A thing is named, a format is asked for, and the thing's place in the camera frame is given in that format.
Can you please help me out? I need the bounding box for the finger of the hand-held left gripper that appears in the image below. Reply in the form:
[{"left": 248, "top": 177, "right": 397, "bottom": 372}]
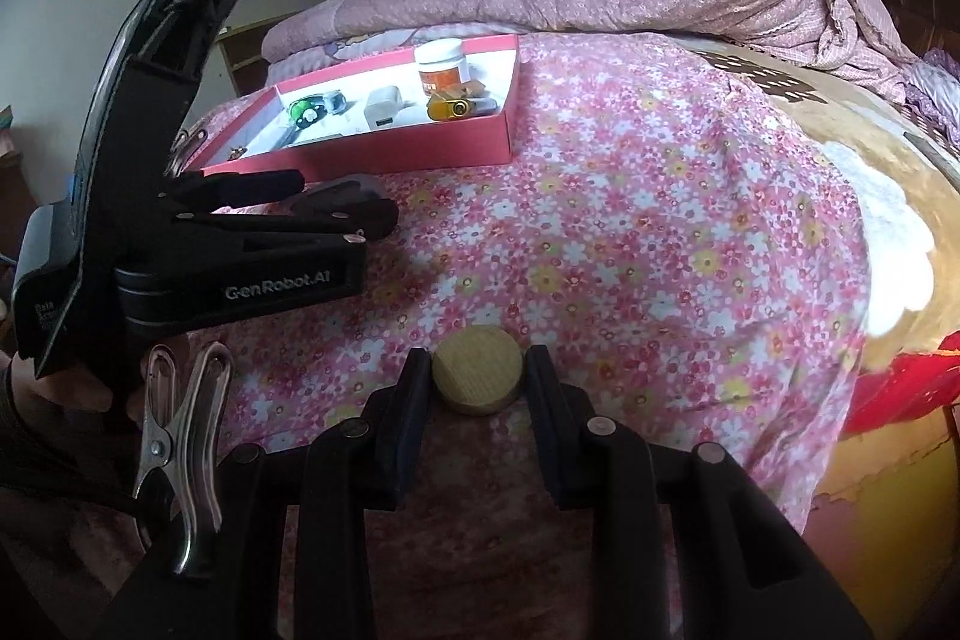
[
  {"left": 187, "top": 176, "right": 398, "bottom": 241},
  {"left": 161, "top": 167, "right": 305, "bottom": 208}
]

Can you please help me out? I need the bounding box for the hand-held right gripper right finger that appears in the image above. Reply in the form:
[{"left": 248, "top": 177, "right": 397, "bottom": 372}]
[{"left": 525, "top": 346, "right": 871, "bottom": 640}]

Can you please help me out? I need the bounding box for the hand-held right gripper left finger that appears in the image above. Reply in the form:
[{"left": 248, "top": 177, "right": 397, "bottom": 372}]
[{"left": 225, "top": 347, "right": 432, "bottom": 640}]

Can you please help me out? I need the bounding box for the round wooden disc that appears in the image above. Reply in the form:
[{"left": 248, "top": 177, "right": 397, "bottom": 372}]
[{"left": 431, "top": 325, "right": 524, "bottom": 416}]

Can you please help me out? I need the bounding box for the red cardboard box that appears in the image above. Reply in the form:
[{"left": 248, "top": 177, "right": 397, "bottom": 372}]
[{"left": 201, "top": 34, "right": 522, "bottom": 176}]

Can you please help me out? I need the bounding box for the white jar with orange label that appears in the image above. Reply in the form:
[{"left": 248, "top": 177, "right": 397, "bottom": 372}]
[{"left": 415, "top": 40, "right": 470, "bottom": 95}]

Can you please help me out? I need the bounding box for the person's left forearm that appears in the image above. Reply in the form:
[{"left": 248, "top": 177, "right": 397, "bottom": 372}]
[{"left": 0, "top": 362, "right": 151, "bottom": 551}]

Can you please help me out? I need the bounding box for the person's left hand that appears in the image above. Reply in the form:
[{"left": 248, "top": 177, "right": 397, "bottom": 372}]
[{"left": 11, "top": 335, "right": 190, "bottom": 425}]

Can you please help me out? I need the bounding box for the white charger block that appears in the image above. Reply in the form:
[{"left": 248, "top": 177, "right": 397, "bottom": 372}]
[{"left": 364, "top": 87, "right": 407, "bottom": 130}]

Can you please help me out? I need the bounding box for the bedside cabinet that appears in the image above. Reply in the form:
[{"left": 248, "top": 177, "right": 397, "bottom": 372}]
[{"left": 217, "top": 14, "right": 301, "bottom": 95}]

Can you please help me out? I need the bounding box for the cartoon print bedding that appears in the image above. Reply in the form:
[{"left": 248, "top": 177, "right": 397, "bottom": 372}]
[{"left": 266, "top": 29, "right": 422, "bottom": 80}]

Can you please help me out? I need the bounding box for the pink floral bedsheet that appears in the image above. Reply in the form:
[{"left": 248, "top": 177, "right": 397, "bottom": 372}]
[{"left": 75, "top": 34, "right": 875, "bottom": 640}]

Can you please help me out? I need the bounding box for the metal spring clamp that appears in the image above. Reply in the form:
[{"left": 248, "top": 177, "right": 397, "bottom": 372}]
[{"left": 133, "top": 341, "right": 232, "bottom": 577}]

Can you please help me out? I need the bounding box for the yellow foam floor mat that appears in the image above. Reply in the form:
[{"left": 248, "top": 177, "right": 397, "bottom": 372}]
[{"left": 806, "top": 426, "right": 960, "bottom": 640}]

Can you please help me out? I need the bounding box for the red cloth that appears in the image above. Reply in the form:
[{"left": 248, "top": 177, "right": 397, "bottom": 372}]
[{"left": 844, "top": 329, "right": 960, "bottom": 438}]

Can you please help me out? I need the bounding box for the purple floral cloth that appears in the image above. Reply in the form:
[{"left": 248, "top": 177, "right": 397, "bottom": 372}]
[{"left": 904, "top": 47, "right": 960, "bottom": 146}]

